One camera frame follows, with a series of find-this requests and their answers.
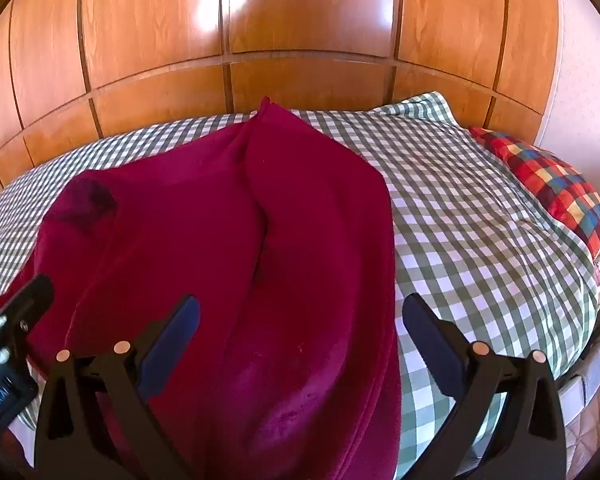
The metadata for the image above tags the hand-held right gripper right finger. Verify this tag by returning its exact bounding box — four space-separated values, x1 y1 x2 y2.
402 292 567 480

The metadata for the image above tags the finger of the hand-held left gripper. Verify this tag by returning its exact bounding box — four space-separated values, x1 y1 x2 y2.
0 274 56 327

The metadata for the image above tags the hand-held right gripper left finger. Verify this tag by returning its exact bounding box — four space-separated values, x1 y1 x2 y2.
34 295 201 480

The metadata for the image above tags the dark red fleece garment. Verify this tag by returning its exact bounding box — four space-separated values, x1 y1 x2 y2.
0 96 403 480

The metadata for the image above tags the green white checked bed sheet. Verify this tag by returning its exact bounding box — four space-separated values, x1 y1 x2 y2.
0 91 600 467

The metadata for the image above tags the red plaid pillow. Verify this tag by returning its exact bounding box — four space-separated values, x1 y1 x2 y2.
469 126 600 262

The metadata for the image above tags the wooden panelled wardrobe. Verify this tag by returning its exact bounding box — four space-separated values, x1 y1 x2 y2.
0 0 562 202

